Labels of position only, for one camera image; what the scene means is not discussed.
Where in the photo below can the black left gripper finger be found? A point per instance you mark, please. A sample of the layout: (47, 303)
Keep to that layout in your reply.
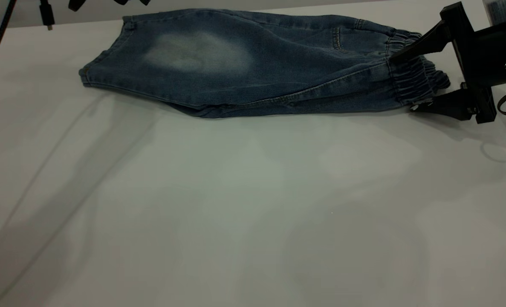
(76, 4)
(144, 1)

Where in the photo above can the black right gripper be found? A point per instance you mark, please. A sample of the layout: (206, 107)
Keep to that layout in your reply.
(491, 55)

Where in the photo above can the blue denim shorts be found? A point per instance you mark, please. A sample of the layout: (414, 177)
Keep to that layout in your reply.
(257, 64)

